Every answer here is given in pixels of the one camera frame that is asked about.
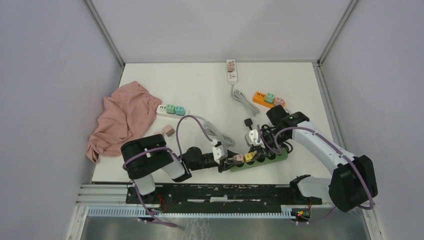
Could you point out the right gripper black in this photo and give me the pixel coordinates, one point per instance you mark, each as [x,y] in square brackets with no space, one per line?
[261,152]

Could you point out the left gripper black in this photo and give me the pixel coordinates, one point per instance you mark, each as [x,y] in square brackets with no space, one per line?
[225,165]

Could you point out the yellow adapter plug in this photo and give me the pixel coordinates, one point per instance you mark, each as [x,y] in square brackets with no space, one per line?
[250,157]

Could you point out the green power strip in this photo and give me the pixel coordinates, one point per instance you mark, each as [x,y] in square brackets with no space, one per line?
[272,157]

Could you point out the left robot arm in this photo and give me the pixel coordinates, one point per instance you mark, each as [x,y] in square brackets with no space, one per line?
[142,157]

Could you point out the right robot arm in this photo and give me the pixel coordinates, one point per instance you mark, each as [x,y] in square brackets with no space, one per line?
[352,183]

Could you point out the teal USB adapter plug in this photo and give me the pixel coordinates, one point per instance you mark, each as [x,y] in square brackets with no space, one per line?
[179,110]

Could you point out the green USB adapter plug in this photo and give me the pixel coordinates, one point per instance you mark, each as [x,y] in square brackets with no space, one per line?
[170,109]

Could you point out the pink adapter on orange strip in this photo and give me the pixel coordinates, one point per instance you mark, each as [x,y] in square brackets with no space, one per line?
[279,101]

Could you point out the orange power strip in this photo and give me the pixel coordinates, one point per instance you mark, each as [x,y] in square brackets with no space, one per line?
[258,98]

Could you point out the green adapter on orange strip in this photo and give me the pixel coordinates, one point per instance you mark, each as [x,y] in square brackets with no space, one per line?
[269,98]

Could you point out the white slim power strip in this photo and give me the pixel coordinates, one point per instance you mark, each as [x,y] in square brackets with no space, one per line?
[232,77]

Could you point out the white USB power strip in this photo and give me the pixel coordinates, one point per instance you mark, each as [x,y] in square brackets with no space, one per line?
[161,112]

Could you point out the pink adapter on white strip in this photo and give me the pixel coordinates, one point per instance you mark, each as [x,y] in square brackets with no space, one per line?
[230,66]

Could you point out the pink cloth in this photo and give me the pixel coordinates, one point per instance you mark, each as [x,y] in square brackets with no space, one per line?
[127,115]

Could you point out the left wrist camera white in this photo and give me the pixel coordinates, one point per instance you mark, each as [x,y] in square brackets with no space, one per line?
[219,151]

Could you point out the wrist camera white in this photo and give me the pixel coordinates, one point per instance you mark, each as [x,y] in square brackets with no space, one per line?
[219,151]
[253,139]

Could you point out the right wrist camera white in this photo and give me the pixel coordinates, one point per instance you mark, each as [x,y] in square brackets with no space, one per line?
[253,139]

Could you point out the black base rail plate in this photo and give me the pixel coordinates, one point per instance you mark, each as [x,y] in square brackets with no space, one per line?
[226,198]

